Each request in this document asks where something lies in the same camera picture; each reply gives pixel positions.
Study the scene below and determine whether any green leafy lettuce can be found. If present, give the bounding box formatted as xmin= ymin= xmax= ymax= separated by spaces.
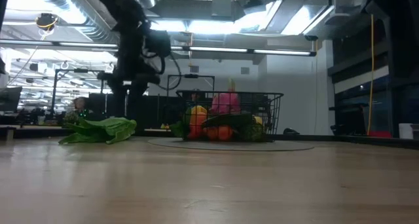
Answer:
xmin=58 ymin=116 xmax=137 ymax=145

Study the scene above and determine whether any pink dragon fruit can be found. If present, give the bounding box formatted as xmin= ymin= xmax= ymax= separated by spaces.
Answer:
xmin=209 ymin=78 xmax=242 ymax=115

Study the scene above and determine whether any black metal rig frame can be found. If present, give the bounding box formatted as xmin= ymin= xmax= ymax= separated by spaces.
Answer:
xmin=166 ymin=73 xmax=216 ymax=94
xmin=50 ymin=68 xmax=106 ymax=120

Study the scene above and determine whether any grey round mat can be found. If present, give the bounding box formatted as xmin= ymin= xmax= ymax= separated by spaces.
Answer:
xmin=147 ymin=137 xmax=315 ymax=153

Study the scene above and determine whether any white cup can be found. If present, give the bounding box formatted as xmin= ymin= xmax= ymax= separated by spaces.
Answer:
xmin=398 ymin=122 xmax=414 ymax=140

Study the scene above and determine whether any dark green cucumber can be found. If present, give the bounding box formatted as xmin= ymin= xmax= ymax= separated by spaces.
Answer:
xmin=200 ymin=113 xmax=253 ymax=129

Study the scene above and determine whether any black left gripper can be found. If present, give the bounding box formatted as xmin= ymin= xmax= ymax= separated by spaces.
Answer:
xmin=97 ymin=24 xmax=161 ymax=120

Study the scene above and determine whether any black monitor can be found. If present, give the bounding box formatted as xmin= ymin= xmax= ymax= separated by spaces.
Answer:
xmin=0 ymin=85 xmax=23 ymax=113

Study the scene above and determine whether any red box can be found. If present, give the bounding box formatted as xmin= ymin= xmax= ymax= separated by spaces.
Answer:
xmin=369 ymin=130 xmax=393 ymax=139

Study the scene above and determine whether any ceiling cable reel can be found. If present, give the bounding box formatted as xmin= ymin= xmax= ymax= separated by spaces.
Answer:
xmin=35 ymin=12 xmax=60 ymax=31

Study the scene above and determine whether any orange carrot with greens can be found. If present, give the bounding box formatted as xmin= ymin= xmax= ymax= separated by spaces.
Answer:
xmin=205 ymin=125 xmax=234 ymax=142

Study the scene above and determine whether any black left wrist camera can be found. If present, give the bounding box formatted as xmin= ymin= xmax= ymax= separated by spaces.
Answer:
xmin=145 ymin=29 xmax=172 ymax=58

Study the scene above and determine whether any long ceiling light strip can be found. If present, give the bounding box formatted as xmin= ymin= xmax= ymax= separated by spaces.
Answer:
xmin=0 ymin=39 xmax=318 ymax=57

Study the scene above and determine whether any black wire basket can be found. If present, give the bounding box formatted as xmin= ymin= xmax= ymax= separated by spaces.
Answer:
xmin=175 ymin=90 xmax=284 ymax=143

